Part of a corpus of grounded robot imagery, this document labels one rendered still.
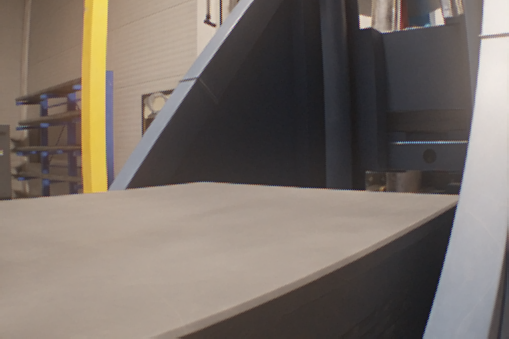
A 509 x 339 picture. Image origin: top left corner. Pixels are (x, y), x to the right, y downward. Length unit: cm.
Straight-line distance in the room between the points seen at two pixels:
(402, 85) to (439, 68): 12
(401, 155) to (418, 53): 30
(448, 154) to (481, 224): 82
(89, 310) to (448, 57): 115
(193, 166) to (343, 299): 66
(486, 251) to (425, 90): 89
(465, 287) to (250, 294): 22
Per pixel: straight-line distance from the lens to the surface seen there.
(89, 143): 380
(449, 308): 38
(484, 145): 46
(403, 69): 127
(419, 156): 124
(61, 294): 22
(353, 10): 136
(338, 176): 112
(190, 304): 20
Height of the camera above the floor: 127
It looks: 2 degrees down
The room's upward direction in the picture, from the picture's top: 1 degrees counter-clockwise
